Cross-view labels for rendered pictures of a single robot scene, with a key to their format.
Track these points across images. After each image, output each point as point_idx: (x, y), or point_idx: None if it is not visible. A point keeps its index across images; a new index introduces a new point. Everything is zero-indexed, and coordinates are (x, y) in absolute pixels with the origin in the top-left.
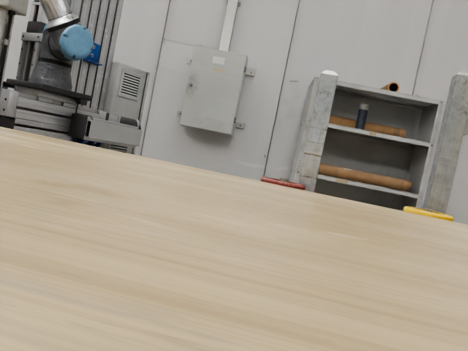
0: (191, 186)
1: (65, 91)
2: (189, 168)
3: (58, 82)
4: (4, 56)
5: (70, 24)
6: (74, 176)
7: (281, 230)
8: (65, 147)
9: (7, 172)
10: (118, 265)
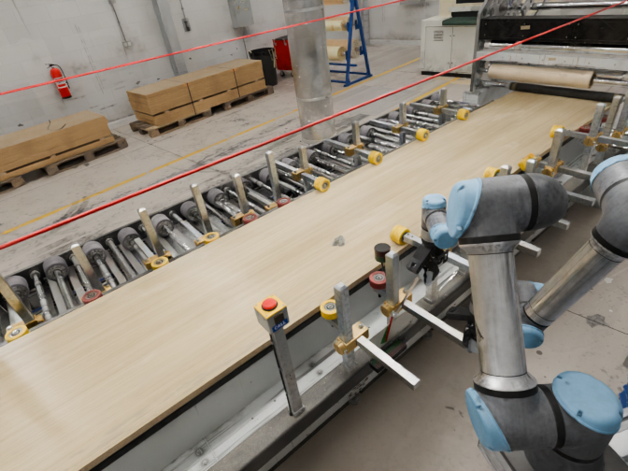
0: (49, 392)
1: (510, 466)
2: (97, 439)
3: (527, 450)
4: (273, 349)
5: (475, 387)
6: (63, 361)
7: (12, 380)
8: (134, 382)
9: (65, 349)
10: (21, 349)
